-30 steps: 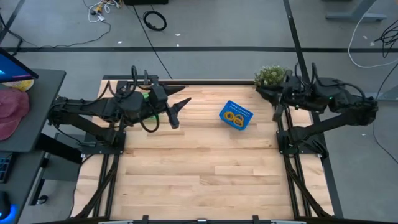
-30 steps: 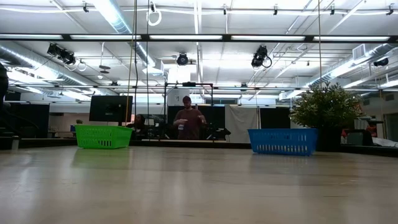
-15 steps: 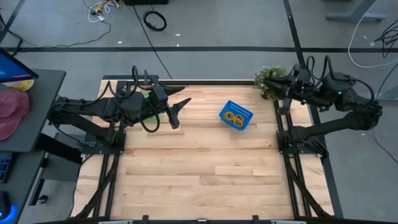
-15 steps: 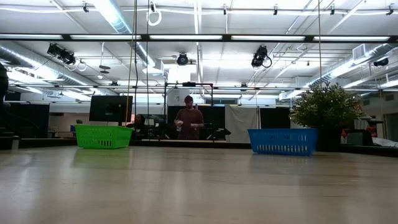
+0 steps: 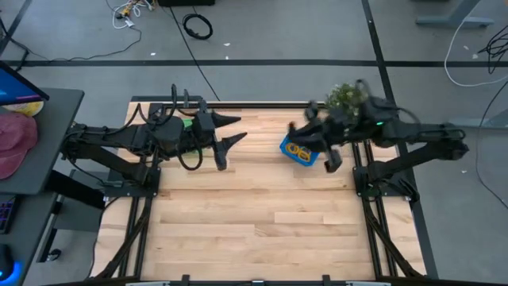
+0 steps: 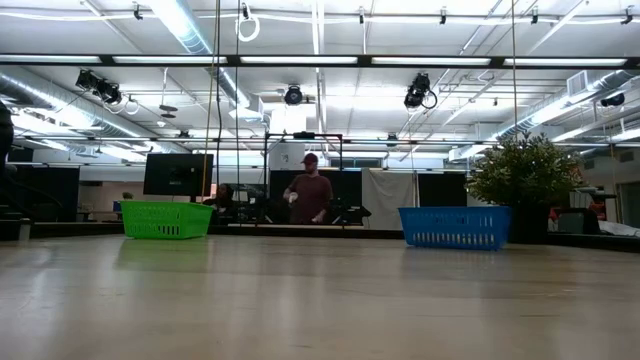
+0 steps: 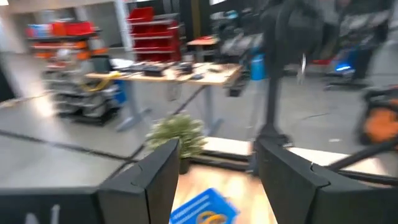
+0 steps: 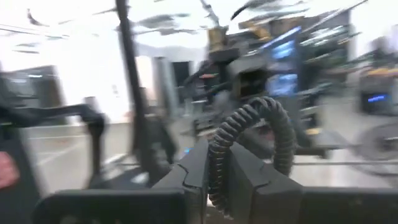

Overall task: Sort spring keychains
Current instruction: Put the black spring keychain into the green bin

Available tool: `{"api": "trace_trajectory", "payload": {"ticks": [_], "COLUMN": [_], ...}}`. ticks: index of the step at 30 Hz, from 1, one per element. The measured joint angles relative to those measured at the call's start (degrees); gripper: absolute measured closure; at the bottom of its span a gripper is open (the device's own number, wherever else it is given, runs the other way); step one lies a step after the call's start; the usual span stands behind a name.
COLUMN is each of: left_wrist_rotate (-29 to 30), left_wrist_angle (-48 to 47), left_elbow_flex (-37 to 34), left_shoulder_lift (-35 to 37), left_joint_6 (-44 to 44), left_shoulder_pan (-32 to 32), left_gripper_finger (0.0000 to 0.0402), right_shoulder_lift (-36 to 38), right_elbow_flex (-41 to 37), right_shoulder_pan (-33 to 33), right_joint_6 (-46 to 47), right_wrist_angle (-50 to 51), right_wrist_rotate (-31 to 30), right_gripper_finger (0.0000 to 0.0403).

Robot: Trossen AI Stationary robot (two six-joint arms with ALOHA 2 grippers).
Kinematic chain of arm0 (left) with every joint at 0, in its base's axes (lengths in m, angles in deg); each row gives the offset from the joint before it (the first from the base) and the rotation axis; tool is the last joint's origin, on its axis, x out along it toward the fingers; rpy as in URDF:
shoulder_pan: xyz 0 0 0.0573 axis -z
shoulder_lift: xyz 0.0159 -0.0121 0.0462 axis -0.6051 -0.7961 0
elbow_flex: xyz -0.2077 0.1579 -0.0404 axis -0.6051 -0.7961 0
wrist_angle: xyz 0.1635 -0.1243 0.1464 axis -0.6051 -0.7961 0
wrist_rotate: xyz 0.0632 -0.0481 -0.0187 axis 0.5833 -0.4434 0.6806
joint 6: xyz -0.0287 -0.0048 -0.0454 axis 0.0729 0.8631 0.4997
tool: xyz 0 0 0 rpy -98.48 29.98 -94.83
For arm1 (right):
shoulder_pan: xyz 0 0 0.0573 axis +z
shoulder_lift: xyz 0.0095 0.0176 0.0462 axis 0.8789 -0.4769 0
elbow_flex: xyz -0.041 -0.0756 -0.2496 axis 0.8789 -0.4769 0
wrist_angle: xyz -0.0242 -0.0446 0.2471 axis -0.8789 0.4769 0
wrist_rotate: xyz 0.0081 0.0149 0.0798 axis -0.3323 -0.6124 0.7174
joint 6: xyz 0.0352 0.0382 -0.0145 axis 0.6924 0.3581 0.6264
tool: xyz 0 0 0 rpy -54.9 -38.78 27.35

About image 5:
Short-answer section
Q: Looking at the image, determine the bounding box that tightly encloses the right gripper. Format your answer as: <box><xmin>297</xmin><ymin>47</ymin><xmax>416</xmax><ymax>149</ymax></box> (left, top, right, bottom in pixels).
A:
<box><xmin>288</xmin><ymin>101</ymin><xmax>351</xmax><ymax>173</ymax></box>

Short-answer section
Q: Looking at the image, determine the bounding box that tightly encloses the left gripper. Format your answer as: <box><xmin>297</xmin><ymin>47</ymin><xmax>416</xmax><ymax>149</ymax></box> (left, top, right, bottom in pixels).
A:
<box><xmin>190</xmin><ymin>100</ymin><xmax>248</xmax><ymax>172</ymax></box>

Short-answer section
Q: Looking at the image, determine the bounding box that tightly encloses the blue plastic basket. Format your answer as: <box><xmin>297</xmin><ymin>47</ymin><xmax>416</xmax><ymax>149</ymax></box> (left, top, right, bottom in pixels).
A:
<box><xmin>279</xmin><ymin>134</ymin><xmax>321</xmax><ymax>167</ymax></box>

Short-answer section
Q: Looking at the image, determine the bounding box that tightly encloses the green plastic basket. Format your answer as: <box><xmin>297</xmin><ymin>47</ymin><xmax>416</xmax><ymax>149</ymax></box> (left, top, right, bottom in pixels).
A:
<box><xmin>180</xmin><ymin>117</ymin><xmax>201</xmax><ymax>154</ymax></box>

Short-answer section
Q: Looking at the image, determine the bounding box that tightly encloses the potted green plant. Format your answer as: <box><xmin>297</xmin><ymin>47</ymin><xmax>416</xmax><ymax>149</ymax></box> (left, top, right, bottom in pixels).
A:
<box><xmin>325</xmin><ymin>82</ymin><xmax>368</xmax><ymax>120</ymax></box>

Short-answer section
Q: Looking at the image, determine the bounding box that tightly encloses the grey desk foot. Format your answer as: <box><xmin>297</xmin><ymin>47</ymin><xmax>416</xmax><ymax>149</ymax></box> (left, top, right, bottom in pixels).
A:
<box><xmin>415</xmin><ymin>0</ymin><xmax>495</xmax><ymax>29</ymax></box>
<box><xmin>447</xmin><ymin>106</ymin><xmax>508</xmax><ymax>130</ymax></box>

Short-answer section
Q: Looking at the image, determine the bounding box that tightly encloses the black side desk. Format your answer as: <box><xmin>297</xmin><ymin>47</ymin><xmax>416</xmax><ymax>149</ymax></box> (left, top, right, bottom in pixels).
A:
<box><xmin>0</xmin><ymin>87</ymin><xmax>85</xmax><ymax>195</ymax></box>

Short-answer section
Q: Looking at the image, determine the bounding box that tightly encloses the white yellow tub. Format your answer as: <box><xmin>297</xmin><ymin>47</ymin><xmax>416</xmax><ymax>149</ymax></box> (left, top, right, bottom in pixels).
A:
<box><xmin>3</xmin><ymin>101</ymin><xmax>44</xmax><ymax>117</ymax></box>

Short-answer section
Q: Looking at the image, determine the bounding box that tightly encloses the red cap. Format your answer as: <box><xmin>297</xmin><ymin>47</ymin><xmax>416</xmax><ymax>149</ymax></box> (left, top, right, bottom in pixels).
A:
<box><xmin>0</xmin><ymin>112</ymin><xmax>39</xmax><ymax>180</ymax></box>

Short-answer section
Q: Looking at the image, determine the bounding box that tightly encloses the black computer monitor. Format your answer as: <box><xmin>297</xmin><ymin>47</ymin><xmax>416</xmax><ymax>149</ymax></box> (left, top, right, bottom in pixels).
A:
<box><xmin>0</xmin><ymin>61</ymin><xmax>50</xmax><ymax>107</ymax></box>

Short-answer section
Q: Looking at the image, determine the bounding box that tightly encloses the dark low desk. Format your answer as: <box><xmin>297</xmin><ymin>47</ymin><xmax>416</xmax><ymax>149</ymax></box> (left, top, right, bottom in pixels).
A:
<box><xmin>0</xmin><ymin>192</ymin><xmax>64</xmax><ymax>286</ymax></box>

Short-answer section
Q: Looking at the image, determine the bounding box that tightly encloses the black keyboard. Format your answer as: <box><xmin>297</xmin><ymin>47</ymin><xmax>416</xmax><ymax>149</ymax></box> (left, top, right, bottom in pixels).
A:
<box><xmin>0</xmin><ymin>195</ymin><xmax>17</xmax><ymax>235</ymax></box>

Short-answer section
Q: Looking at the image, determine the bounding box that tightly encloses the black computer mouse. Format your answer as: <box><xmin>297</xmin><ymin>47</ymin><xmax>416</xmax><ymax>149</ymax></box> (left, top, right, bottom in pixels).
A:
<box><xmin>0</xmin><ymin>244</ymin><xmax>15</xmax><ymax>280</ymax></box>

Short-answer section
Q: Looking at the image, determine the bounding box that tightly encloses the long black floor cable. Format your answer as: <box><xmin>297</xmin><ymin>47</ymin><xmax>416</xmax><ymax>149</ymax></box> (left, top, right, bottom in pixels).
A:
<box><xmin>475</xmin><ymin>81</ymin><xmax>508</xmax><ymax>210</ymax></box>
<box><xmin>169</xmin><ymin>6</ymin><xmax>221</xmax><ymax>102</ymax></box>

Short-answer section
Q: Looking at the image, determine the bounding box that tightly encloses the coiled black cable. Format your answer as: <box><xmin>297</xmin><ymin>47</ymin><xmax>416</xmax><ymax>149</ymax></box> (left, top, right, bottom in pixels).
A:
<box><xmin>182</xmin><ymin>13</ymin><xmax>214</xmax><ymax>41</ymax></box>

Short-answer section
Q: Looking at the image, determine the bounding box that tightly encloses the white cable bundle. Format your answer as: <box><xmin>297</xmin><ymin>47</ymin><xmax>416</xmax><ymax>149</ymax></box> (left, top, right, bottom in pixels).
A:
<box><xmin>112</xmin><ymin>0</ymin><xmax>154</xmax><ymax>30</ymax></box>

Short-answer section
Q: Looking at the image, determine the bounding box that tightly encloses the white floor cable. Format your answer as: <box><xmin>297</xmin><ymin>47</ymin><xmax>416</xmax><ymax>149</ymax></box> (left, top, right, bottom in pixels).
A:
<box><xmin>444</xmin><ymin>17</ymin><xmax>508</xmax><ymax>87</ymax></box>

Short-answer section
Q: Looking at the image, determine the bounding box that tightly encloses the black cable bundle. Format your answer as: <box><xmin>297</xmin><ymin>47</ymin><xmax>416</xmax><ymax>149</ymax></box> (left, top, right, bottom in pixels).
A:
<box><xmin>478</xmin><ymin>24</ymin><xmax>508</xmax><ymax>75</ymax></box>

